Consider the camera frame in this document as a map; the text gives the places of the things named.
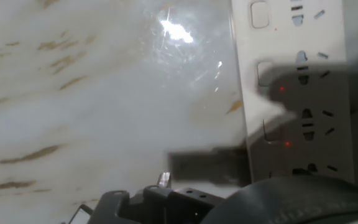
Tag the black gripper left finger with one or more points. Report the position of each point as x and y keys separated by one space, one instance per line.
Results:
x=107 y=208

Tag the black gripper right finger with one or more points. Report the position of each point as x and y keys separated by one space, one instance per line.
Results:
x=182 y=202

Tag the white power strip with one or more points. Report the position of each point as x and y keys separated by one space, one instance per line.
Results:
x=291 y=40

